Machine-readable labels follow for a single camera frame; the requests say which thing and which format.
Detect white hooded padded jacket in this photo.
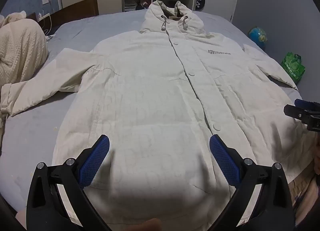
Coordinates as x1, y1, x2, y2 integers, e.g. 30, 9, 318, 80
0, 0, 317, 231

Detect brown wooden headboard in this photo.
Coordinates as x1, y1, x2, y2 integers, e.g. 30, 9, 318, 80
26, 0, 99, 23

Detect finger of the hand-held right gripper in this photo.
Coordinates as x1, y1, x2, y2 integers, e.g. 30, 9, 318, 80
294, 99, 320, 110
284, 104, 320, 124

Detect blue globe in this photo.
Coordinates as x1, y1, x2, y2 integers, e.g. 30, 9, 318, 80
247, 26, 268, 49

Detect folded clothes on shelf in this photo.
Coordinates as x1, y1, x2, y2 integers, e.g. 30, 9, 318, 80
124, 0, 152, 12

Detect person's patterned clothing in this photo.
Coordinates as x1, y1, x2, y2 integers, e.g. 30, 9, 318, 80
287, 156, 320, 231

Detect bed with grey sheet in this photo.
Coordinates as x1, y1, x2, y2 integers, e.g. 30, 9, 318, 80
0, 10, 320, 221

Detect cream knitted blanket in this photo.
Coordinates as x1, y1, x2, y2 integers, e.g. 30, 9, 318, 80
0, 10, 49, 92

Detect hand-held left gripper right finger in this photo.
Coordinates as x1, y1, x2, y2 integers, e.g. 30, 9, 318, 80
209, 134, 295, 231

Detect green shopping bag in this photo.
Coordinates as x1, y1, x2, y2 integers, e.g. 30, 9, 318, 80
281, 52, 307, 84

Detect white charging cable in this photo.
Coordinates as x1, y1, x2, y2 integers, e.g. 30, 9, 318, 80
41, 0, 56, 40

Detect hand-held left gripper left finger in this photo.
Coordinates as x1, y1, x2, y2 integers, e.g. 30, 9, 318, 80
26, 134, 110, 231

